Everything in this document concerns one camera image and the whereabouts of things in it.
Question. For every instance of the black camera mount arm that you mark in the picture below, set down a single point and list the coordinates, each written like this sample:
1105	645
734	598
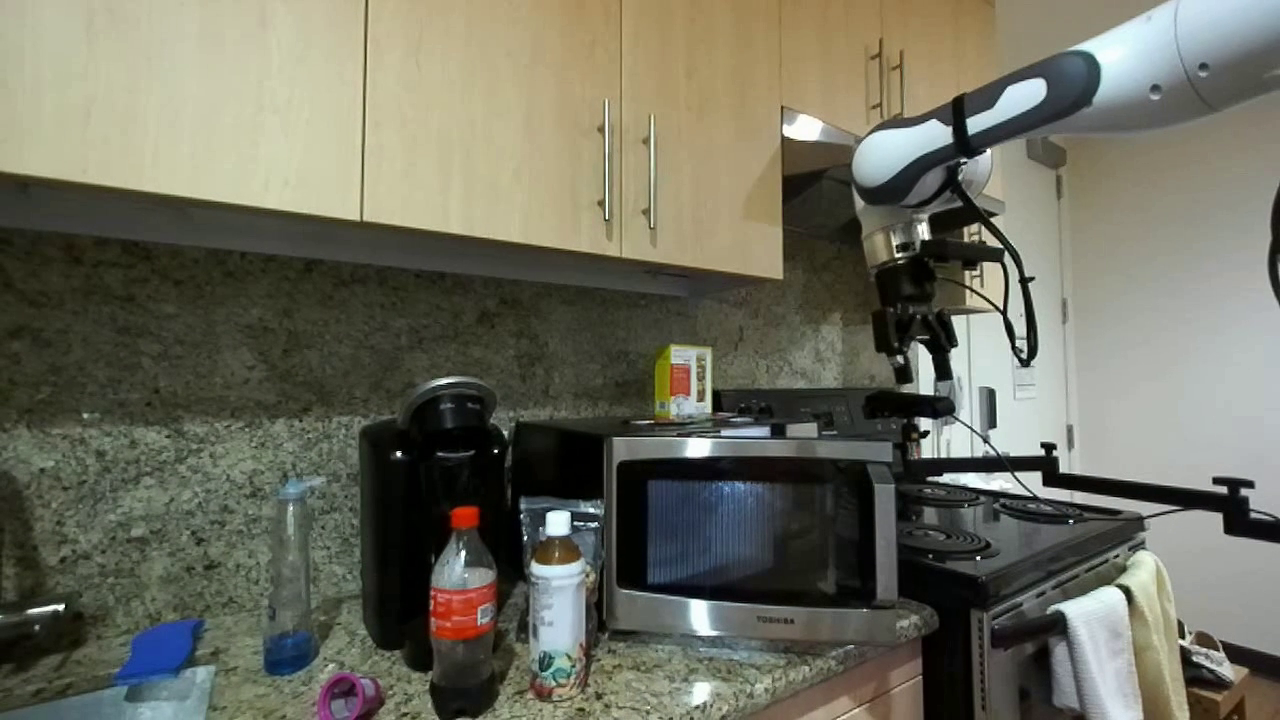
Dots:
1105	482

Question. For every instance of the wooden upper cabinets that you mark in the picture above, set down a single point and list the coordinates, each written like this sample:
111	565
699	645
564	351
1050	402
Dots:
401	122

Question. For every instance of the yellow carton box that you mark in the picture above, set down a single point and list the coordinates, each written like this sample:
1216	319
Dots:
682	382

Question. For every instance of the clear plastic container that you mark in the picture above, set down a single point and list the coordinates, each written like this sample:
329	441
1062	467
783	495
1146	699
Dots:
92	699

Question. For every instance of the clear spray bottle blue liquid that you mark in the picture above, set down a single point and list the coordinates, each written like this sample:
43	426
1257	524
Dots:
288	587

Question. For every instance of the wooden base cabinet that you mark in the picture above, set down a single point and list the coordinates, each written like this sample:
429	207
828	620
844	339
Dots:
852	685

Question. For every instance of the black stereo camera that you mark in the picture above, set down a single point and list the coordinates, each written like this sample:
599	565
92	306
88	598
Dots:
909	407

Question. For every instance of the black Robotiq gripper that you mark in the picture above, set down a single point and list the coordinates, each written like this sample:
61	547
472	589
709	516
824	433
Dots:
909	300

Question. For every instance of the flat pamphlet on microwave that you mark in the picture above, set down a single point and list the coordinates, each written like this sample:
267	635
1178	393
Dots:
785	407

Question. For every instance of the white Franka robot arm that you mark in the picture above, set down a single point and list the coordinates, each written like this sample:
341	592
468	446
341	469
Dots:
1133	74

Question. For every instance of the blue sponge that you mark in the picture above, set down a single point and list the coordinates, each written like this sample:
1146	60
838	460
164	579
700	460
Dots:
161	649

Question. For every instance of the beige hanging towel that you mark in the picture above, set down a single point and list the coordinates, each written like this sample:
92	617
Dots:
1163	626

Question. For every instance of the tea bottle with white label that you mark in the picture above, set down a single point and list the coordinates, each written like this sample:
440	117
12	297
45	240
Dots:
557	606

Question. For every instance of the black kitchen stove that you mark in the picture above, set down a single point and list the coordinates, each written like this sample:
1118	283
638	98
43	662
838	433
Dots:
1001	574

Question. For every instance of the cola bottle with red cap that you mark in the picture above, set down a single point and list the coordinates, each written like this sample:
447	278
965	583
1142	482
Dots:
460	614

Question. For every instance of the white hanging towel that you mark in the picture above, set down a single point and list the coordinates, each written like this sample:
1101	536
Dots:
1101	662

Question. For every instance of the steel range hood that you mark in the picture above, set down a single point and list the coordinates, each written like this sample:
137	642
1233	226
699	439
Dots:
817	132

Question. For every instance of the stainless steel microwave body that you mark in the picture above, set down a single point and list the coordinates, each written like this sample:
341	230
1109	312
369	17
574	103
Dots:
560	460

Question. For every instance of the purple cloth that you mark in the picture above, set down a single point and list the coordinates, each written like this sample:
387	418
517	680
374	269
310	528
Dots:
347	699

